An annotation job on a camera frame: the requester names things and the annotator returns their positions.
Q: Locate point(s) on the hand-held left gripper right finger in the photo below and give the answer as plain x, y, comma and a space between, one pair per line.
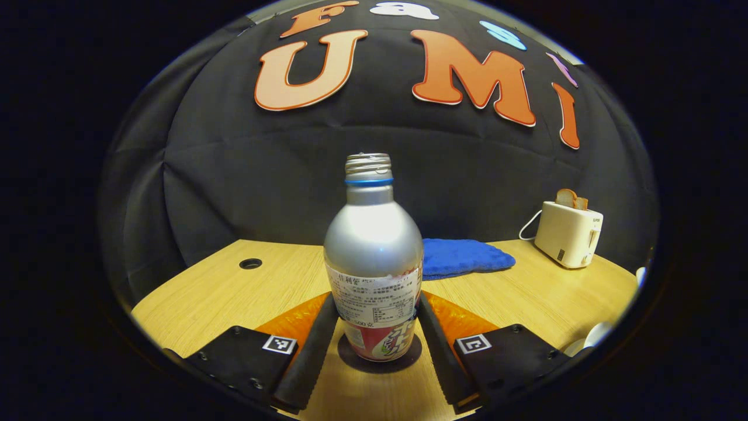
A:
444, 362

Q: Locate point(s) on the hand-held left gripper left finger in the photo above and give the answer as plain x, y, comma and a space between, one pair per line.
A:
310, 356

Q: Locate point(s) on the dark round coaster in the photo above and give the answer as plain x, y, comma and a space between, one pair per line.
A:
349, 359

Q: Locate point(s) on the silver water bottle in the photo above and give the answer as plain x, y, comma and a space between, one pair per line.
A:
374, 251

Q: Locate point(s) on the white teacup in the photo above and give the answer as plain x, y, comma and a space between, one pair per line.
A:
599, 333

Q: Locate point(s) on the blue cloth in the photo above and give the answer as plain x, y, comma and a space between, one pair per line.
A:
467, 257

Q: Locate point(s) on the white saucer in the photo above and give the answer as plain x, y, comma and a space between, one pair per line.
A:
574, 347

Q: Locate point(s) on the cream toaster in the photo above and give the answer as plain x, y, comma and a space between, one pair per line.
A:
568, 235

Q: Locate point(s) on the black backdrop cloth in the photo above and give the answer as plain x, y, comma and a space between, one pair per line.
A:
263, 175

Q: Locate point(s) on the toast slice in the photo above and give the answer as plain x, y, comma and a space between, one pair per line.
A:
565, 197
581, 203

